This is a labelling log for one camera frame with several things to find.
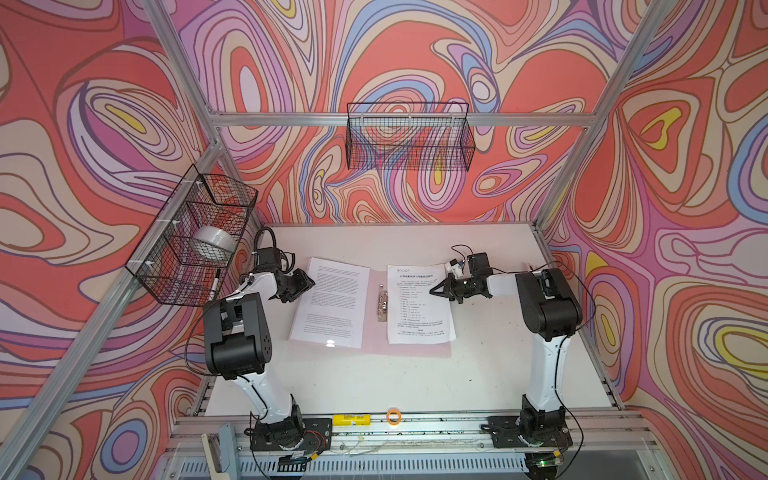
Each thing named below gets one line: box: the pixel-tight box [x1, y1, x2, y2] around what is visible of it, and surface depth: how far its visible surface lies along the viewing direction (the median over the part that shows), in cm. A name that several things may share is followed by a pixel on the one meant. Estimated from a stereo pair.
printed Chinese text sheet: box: [387, 264, 456, 345], surface depth 98 cm
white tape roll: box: [193, 225, 238, 259], surface depth 74 cm
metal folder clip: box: [377, 284, 388, 323], surface depth 98 cm
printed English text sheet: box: [289, 257, 371, 349], surface depth 96 cm
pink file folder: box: [289, 257, 452, 358], surface depth 92 cm
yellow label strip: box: [332, 414, 371, 426], surface depth 76 cm
